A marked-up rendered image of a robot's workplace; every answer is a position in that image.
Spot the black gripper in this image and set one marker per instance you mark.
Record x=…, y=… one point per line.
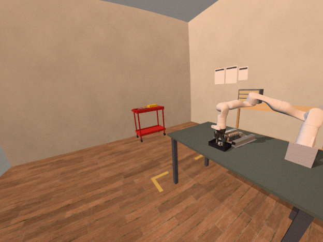
x=221, y=134

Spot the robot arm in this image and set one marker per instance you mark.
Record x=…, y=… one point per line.
x=313, y=118

